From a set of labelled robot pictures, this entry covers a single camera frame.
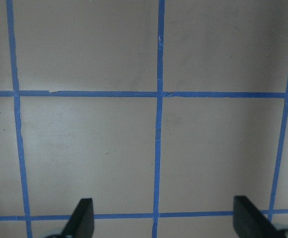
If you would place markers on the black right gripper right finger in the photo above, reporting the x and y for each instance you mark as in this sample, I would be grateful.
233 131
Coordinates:
249 222

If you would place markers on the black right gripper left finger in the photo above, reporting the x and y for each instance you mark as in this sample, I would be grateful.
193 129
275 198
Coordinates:
81 223

